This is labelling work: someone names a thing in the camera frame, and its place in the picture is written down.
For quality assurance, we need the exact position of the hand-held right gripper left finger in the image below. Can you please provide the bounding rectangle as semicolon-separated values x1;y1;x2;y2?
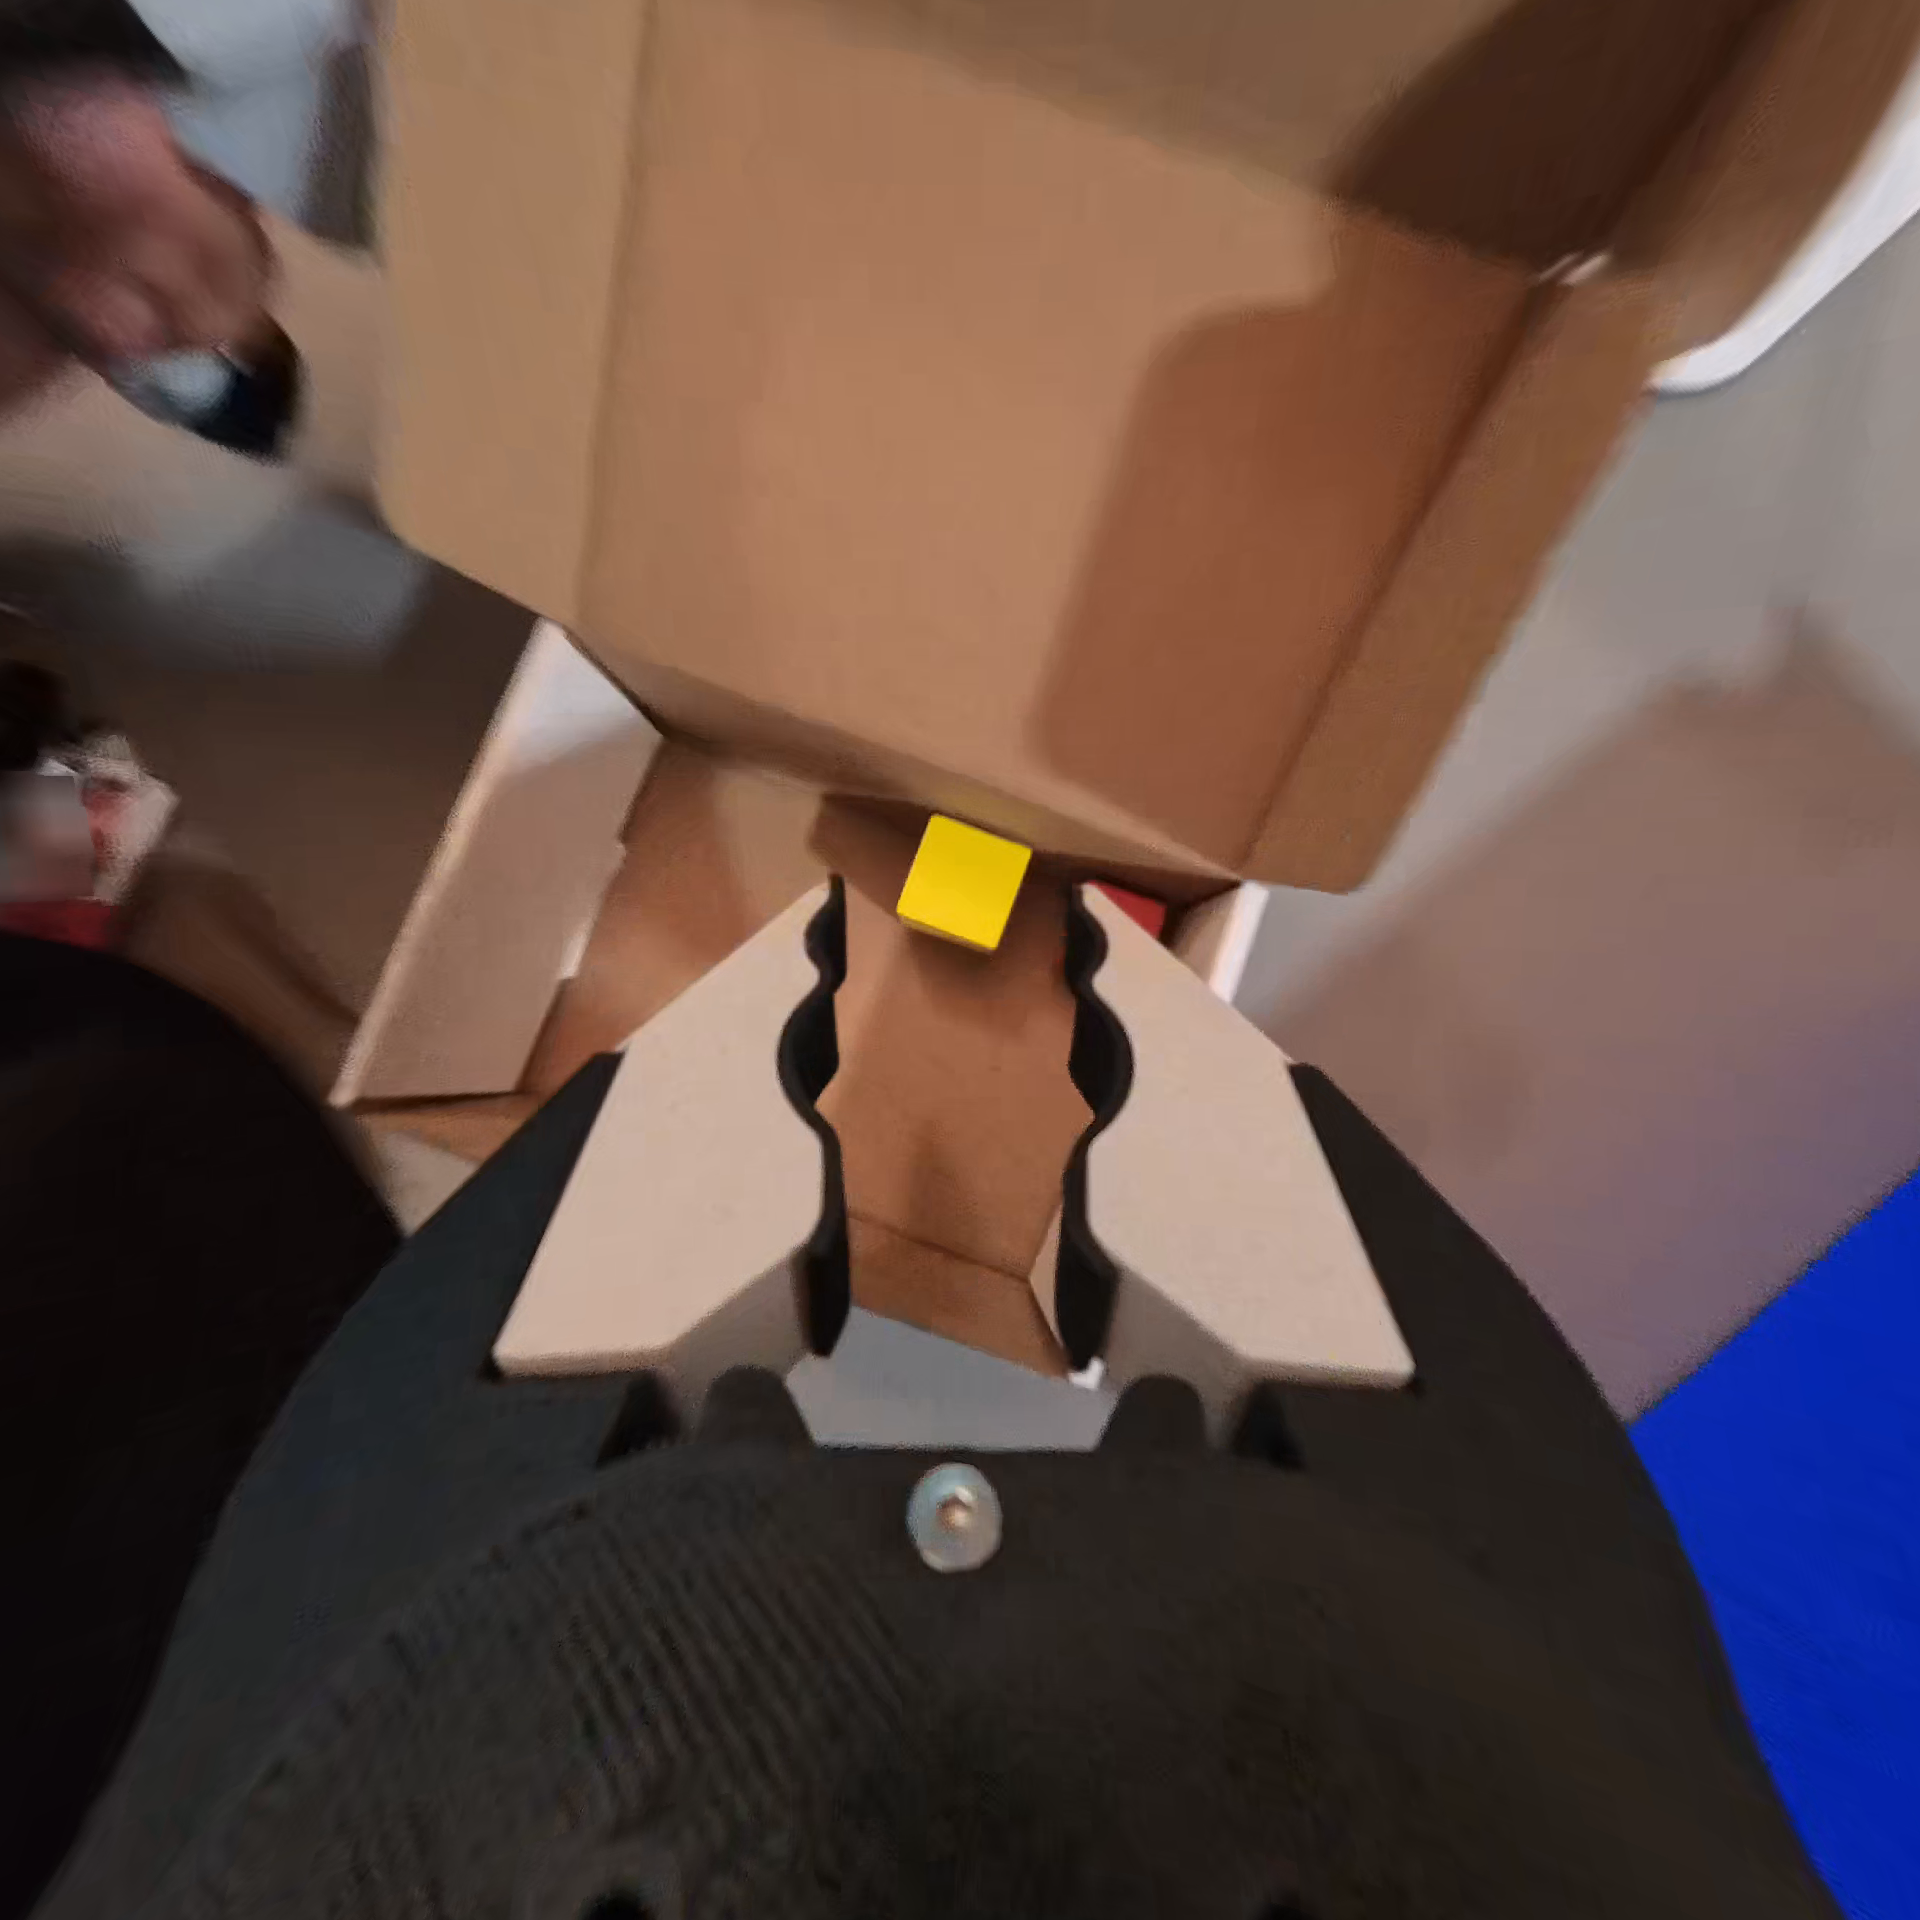
495;878;856;1412

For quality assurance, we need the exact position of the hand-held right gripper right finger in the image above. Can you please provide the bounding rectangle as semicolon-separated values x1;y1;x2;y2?
1054;881;1417;1413

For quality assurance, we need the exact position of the yellow cube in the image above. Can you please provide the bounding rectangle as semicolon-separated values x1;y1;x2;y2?
897;812;1034;955

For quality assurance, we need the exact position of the white cardboard mailer box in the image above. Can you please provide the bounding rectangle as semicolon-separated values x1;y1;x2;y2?
333;0;1920;1376

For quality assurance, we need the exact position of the blue plastic bin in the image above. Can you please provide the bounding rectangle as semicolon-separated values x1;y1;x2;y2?
1625;1200;1920;1920

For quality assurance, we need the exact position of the person's left hand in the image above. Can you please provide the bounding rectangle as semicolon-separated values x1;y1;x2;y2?
0;83;289;407

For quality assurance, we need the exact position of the person's dark clothing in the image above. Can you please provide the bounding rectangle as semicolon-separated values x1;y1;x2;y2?
0;932;407;1920

